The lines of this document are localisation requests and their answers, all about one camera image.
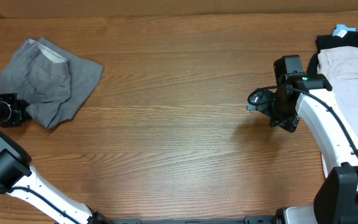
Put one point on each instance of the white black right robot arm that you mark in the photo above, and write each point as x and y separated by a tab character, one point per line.
299	96

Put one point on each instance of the grey shorts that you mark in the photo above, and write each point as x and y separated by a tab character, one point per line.
53	81

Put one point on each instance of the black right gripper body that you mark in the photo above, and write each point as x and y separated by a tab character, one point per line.
281	118

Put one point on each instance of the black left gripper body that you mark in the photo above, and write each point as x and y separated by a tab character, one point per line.
8	111

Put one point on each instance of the beige folded shorts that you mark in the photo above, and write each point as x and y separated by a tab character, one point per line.
340	66

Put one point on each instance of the light blue clothing tag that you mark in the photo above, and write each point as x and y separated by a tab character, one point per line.
341	30

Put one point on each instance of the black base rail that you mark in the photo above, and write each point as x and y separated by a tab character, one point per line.
191	221

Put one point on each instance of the black folded garment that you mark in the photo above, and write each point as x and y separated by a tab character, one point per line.
329	42

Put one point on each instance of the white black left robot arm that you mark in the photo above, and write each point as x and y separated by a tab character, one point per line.
18	178

